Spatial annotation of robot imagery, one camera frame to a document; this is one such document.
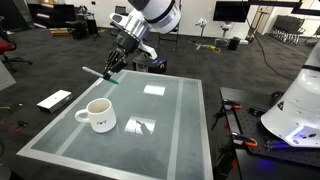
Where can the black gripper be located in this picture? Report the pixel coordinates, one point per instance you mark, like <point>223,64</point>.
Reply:
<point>116,60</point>

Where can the green capped white marker pen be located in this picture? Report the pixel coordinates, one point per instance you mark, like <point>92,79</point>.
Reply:
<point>100,75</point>

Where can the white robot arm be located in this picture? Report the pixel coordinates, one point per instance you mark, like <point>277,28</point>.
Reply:
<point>161,15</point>

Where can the white ceramic mug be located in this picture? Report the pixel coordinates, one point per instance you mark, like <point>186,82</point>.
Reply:
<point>99,113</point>

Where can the white flat box on floor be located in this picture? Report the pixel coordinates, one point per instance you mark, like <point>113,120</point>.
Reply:
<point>55,101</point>

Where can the red office chair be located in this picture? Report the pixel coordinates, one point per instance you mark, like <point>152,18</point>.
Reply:
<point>8,44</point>

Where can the orange black clamp upper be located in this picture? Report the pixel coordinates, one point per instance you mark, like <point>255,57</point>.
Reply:
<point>226,105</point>

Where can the orange black clamp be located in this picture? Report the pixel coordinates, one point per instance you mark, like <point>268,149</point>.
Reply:
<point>250,142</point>
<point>226,105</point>

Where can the orange black clamp lower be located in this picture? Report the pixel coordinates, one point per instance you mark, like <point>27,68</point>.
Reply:
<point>250,142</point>

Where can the black wall monitor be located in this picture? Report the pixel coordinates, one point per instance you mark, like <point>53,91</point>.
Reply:
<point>231,11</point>

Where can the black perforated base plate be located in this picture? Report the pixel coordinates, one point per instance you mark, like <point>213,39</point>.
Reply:
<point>247,121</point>

